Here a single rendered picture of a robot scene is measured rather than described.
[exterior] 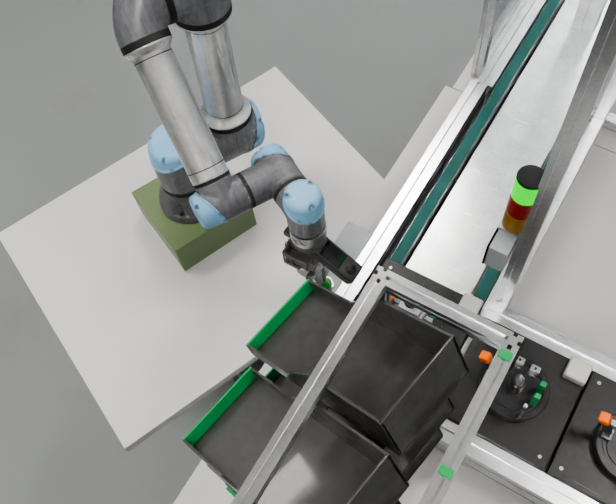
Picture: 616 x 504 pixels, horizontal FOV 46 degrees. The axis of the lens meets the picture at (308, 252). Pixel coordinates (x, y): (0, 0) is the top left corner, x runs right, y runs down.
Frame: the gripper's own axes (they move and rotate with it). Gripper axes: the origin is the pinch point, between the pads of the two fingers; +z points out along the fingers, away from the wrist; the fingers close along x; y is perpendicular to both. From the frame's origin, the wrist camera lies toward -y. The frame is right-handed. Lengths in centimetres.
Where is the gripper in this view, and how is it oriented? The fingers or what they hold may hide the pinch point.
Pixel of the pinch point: (322, 281)
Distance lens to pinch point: 163.2
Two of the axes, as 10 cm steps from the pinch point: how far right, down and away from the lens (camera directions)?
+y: -8.5, -4.3, 3.0
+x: -5.2, 7.7, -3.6
